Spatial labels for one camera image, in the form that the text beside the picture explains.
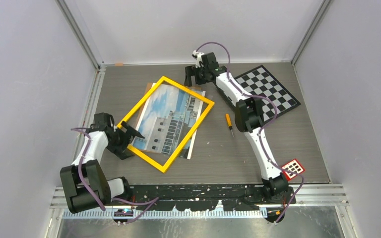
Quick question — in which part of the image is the red white grid block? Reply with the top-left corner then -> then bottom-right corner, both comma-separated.
281,158 -> 306,181

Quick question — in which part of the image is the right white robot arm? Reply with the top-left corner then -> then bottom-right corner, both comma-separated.
184,51 -> 289,204

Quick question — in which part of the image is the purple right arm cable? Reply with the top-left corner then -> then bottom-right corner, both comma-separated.
195,42 -> 306,225

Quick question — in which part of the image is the building and sky photo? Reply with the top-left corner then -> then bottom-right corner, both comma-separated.
131,82 -> 206,160

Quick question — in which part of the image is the aluminium front rail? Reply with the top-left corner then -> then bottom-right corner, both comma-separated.
50,184 -> 350,209

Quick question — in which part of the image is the black white chessboard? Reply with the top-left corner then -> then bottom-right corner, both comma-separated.
234,65 -> 301,117

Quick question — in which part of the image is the aluminium left side rail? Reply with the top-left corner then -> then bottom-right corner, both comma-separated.
69,65 -> 107,165

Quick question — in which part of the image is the white slotted cable duct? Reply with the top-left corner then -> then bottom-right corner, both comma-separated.
62,208 -> 267,220

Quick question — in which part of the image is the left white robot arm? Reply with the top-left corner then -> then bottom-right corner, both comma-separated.
60,113 -> 144,214

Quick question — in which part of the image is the orange handled screwdriver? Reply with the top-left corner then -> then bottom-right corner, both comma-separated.
225,114 -> 234,137

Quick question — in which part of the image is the yellow picture frame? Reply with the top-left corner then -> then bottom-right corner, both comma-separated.
117,76 -> 215,173

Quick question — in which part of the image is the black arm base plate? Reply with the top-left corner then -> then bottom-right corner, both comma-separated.
116,183 -> 294,212

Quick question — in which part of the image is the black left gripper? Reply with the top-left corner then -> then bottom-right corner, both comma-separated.
106,122 -> 143,160

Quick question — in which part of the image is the aluminium rail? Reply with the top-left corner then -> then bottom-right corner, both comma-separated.
69,65 -> 107,165
50,184 -> 350,209

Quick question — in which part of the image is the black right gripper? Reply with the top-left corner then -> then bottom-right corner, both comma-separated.
183,64 -> 207,88

